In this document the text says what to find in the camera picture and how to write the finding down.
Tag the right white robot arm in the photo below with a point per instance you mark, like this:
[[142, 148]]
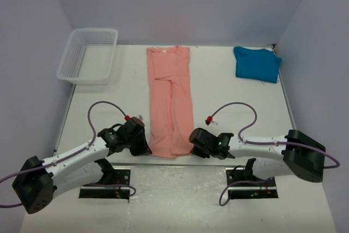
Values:
[[294, 153]]

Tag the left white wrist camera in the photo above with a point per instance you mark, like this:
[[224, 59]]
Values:
[[139, 117]]

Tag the white plastic basket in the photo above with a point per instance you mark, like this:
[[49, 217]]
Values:
[[88, 56]]

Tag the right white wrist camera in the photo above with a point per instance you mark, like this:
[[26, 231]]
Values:
[[211, 124]]

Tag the blue folded t shirt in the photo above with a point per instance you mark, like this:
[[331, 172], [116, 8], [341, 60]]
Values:
[[261, 64]]

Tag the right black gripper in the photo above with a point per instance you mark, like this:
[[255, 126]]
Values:
[[197, 150]]

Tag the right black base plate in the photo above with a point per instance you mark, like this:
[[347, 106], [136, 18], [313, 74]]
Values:
[[264, 190]]

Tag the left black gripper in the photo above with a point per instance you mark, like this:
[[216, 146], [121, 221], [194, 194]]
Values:
[[143, 149]]

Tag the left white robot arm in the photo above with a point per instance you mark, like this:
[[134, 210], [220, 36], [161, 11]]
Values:
[[40, 181]]

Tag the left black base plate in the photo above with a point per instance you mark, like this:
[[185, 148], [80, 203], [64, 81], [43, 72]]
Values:
[[119, 176]]

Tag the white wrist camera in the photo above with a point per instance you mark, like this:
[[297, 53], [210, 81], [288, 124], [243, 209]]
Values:
[[139, 117], [211, 124]]

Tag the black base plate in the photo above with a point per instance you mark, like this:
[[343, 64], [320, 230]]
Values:
[[119, 176], [264, 190]]

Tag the pink t shirt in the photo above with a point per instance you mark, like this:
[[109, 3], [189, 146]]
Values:
[[170, 102]]

